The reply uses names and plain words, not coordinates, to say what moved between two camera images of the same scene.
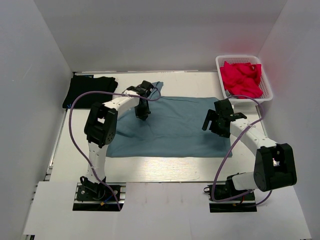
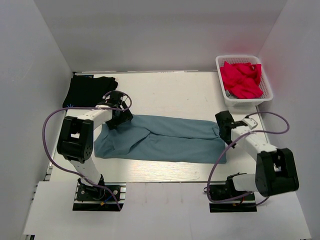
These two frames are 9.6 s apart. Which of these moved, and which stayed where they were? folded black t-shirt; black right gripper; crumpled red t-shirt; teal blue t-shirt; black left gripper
Moved: teal blue t-shirt; black left gripper; black right gripper
Stayed: folded black t-shirt; crumpled red t-shirt
